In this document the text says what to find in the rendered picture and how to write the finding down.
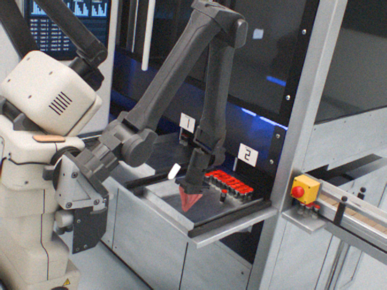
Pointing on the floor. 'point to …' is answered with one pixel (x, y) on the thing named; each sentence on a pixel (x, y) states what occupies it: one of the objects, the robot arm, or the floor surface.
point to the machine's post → (298, 136)
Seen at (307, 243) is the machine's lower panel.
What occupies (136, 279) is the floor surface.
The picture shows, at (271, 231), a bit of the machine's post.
